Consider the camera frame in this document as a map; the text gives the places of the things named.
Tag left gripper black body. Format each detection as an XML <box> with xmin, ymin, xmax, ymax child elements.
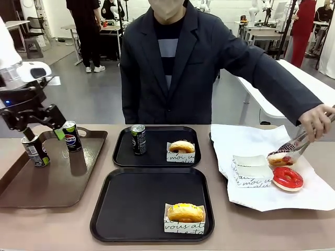
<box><xmin>0</xmin><ymin>85</ymin><xmax>48</xmax><ymax>114</ymax></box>

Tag black Pepsi can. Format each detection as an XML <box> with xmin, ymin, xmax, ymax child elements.
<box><xmin>130</xmin><ymin>124</ymin><xmax>147</xmax><ymax>156</ymax></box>
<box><xmin>62</xmin><ymin>120</ymin><xmax>82</xmax><ymax>153</ymax></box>
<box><xmin>20</xmin><ymin>134</ymin><xmax>51</xmax><ymax>168</ymax></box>

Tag plain glazed donut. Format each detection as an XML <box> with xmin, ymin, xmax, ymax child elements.
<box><xmin>169</xmin><ymin>140</ymin><xmax>195</xmax><ymax>154</ymax></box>

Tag white printed paper box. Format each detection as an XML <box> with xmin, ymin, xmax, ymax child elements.
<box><xmin>166</xmin><ymin>142</ymin><xmax>196</xmax><ymax>164</ymax></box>
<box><xmin>231</xmin><ymin>154</ymin><xmax>269</xmax><ymax>174</ymax></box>
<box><xmin>163</xmin><ymin>203</ymin><xmax>206</xmax><ymax>235</ymax></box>
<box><xmin>234</xmin><ymin>166</ymin><xmax>274</xmax><ymax>189</ymax></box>

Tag yellow iced donut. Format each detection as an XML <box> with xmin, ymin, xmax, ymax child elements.
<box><xmin>167</xmin><ymin>203</ymin><xmax>206</xmax><ymax>223</ymax></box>

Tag chocolate sprinkled donut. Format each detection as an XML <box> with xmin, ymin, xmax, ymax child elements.
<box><xmin>266</xmin><ymin>141</ymin><xmax>298</xmax><ymax>168</ymax></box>

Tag metal serving tongs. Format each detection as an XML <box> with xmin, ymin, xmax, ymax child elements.
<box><xmin>273</xmin><ymin>104</ymin><xmax>335</xmax><ymax>161</ymax></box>

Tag person's left forearm dark sleeve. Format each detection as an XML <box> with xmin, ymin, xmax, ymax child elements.
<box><xmin>248</xmin><ymin>49</ymin><xmax>325</xmax><ymax>127</ymax></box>

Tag person's right forearm dark sleeve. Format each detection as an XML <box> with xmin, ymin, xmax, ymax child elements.
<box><xmin>120</xmin><ymin>75</ymin><xmax>143</xmax><ymax>125</ymax></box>

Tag person's left hand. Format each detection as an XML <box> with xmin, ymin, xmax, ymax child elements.
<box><xmin>298</xmin><ymin>104</ymin><xmax>335</xmax><ymax>143</ymax></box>

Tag grey plastic step stool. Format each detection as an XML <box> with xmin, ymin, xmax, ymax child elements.
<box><xmin>24</xmin><ymin>38</ymin><xmax>44</xmax><ymax>60</ymax></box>

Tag black office chair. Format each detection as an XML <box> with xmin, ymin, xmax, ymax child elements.
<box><xmin>25</xmin><ymin>16</ymin><xmax>47</xmax><ymax>38</ymax></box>

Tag white desk with metal legs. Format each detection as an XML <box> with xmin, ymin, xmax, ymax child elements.
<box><xmin>4</xmin><ymin>20</ymin><xmax>31</xmax><ymax>53</ymax></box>

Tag bystander in black clothes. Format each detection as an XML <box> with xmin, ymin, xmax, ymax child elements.
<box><xmin>65</xmin><ymin>0</ymin><xmax>106</xmax><ymax>74</ymax></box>

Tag small black square tray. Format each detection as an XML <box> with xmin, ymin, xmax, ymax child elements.
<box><xmin>111</xmin><ymin>125</ymin><xmax>202</xmax><ymax>168</ymax></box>

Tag large black square tray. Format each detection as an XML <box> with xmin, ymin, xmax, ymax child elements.
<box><xmin>90</xmin><ymin>167</ymin><xmax>215</xmax><ymax>243</ymax></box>

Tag person in dark blazer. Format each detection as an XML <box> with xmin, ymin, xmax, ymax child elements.
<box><xmin>119</xmin><ymin>0</ymin><xmax>325</xmax><ymax>127</ymax></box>

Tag white side table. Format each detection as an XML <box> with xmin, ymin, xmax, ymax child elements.
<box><xmin>235</xmin><ymin>59</ymin><xmax>335</xmax><ymax>120</ymax></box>

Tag grey workbench table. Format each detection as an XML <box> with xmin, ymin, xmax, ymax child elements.
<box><xmin>234</xmin><ymin>20</ymin><xmax>290</xmax><ymax>57</ymax></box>

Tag red glazed donut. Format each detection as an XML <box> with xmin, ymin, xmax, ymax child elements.
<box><xmin>272</xmin><ymin>166</ymin><xmax>305</xmax><ymax>192</ymax></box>

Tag black stand pole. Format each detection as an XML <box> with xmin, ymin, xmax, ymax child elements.
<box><xmin>274</xmin><ymin>0</ymin><xmax>299</xmax><ymax>60</ymax></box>

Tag bystander in red apron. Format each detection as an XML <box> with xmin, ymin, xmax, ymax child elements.
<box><xmin>289</xmin><ymin>0</ymin><xmax>317</xmax><ymax>68</ymax></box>

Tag white paper sheet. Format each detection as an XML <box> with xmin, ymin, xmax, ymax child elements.
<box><xmin>210</xmin><ymin>124</ymin><xmax>335</xmax><ymax>212</ymax></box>

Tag seated person in black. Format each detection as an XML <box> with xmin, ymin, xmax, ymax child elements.
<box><xmin>314</xmin><ymin>5</ymin><xmax>334</xmax><ymax>24</ymax></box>

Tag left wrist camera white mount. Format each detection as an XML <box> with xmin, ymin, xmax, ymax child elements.
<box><xmin>43</xmin><ymin>75</ymin><xmax>62</xmax><ymax>87</ymax></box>

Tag brown plastic tray with handles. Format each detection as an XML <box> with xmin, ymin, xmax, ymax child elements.
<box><xmin>0</xmin><ymin>127</ymin><xmax>108</xmax><ymax>209</ymax></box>

